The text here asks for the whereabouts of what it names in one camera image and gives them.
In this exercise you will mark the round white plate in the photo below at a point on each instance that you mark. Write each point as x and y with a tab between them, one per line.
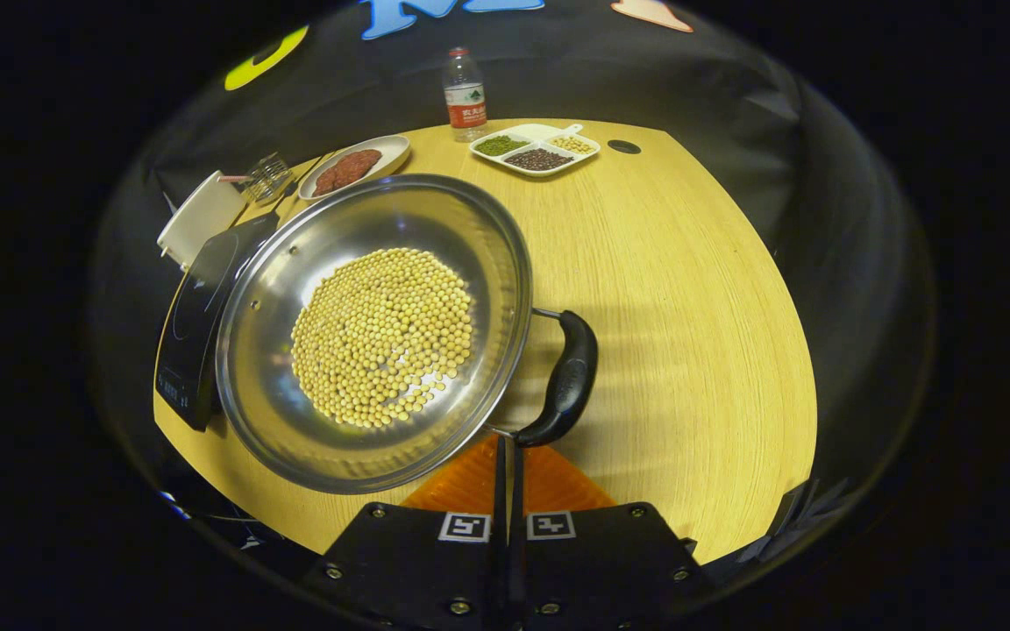
391	151

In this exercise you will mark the white toaster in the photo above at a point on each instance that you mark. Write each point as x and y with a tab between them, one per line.
202	219

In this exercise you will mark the black induction cooktop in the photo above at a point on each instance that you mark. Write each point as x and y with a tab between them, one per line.
198	307

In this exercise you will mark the clear water bottle red label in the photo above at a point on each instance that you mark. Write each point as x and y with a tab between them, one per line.
465	96

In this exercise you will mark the brown meat patty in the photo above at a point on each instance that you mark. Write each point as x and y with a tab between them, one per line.
360	164
330	180

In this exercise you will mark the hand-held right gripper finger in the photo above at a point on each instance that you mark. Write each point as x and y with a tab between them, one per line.
518	543
499	543

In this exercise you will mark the pile of yellow soybeans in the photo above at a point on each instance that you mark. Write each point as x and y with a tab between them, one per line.
382	342

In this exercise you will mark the pile of green mung beans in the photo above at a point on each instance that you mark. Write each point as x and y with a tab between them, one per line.
501	145

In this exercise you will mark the small pile of pale beans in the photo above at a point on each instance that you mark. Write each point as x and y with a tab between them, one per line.
572	145

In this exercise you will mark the pile of dark red beans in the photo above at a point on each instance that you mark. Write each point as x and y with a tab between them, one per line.
538	159

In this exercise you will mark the white divided dish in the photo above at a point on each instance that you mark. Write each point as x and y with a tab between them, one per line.
540	131

